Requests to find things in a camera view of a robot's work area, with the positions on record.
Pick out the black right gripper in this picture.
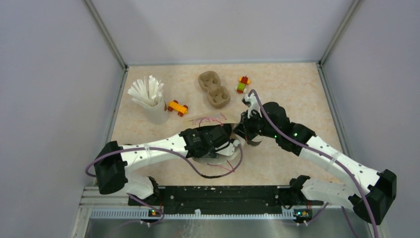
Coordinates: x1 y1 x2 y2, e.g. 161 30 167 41
233 108 278 141

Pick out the stack of paper cups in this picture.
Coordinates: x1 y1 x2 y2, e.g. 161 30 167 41
247 135 265 147

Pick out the kraft pink paper bag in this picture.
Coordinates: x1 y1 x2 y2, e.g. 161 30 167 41
184 112 245 172

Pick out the brown cardboard cup carrier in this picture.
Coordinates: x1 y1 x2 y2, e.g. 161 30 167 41
198 71 230 109

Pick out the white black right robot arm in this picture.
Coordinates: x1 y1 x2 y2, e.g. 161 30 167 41
234 100 397 225

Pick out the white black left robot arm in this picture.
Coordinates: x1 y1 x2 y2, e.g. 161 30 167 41
88 125 243 205

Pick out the red green toy brick car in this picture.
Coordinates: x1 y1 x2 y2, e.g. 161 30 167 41
234 75 250 94

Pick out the yellow toy brick car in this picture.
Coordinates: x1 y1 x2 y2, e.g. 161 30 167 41
167 100 188 117

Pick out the white straw holder cup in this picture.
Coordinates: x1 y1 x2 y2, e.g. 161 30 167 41
143 99 169 124

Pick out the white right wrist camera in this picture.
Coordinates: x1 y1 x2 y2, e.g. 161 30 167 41
242 93 261 119

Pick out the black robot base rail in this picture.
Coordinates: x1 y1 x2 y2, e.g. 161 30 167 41
142 185 323 207

